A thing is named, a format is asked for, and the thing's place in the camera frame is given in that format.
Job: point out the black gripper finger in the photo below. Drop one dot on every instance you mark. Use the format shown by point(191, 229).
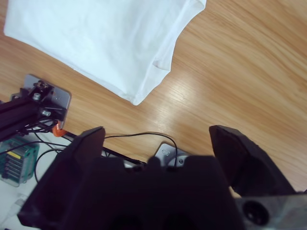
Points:
point(251, 167)
point(64, 172)

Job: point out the black post clamp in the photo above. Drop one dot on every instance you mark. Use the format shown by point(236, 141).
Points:
point(42, 92)

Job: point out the teal green box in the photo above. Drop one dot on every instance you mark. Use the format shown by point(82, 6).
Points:
point(26, 155)

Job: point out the white t-shirt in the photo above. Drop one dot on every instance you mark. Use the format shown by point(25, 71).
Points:
point(96, 36)

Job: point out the white mount block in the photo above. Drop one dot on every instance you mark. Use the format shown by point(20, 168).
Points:
point(61, 98)

